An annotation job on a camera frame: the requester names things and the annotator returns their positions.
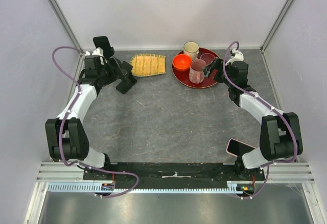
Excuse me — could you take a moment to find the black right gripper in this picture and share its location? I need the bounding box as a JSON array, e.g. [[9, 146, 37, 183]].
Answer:
[[202, 57, 235, 88]]

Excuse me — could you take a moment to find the black folding phone stand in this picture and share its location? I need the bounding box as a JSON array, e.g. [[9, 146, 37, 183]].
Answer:
[[116, 61, 137, 94]]

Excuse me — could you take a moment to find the black smartphone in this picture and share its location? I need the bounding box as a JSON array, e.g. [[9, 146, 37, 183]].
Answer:
[[92, 36, 114, 59]]

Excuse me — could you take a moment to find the pink-cased smartphone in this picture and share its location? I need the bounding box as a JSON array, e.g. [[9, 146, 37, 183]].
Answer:
[[226, 139, 255, 157]]

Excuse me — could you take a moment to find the black round-base phone stand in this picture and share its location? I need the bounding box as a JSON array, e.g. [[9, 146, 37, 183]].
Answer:
[[103, 47, 121, 76]]

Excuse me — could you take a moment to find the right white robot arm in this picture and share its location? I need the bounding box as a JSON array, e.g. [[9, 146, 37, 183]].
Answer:
[[202, 58, 303, 180]]

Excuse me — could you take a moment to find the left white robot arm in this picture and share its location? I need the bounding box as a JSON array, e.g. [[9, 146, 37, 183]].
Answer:
[[45, 53, 118, 180]]

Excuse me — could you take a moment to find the pink patterned mug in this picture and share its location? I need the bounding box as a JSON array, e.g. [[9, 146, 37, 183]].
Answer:
[[189, 59, 206, 84]]

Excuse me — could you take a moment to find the clear drinking glass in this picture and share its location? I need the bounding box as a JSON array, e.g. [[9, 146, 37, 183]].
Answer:
[[200, 53, 216, 66]]

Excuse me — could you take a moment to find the red oval lacquer tray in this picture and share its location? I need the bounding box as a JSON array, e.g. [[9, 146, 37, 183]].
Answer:
[[171, 47, 220, 89]]

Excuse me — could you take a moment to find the orange bowl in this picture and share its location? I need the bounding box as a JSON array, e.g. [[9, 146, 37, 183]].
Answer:
[[172, 54, 192, 71]]

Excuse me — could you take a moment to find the yellow woven bamboo mat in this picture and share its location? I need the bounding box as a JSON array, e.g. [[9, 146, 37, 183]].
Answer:
[[130, 54, 166, 77]]

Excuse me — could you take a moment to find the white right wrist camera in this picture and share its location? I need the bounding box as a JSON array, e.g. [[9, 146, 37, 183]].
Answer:
[[225, 48, 244, 66]]

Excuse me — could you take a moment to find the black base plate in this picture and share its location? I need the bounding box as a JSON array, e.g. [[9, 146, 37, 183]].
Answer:
[[83, 162, 266, 189]]

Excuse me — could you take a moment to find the slotted cable duct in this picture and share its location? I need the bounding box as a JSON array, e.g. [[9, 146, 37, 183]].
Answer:
[[47, 182, 244, 194]]

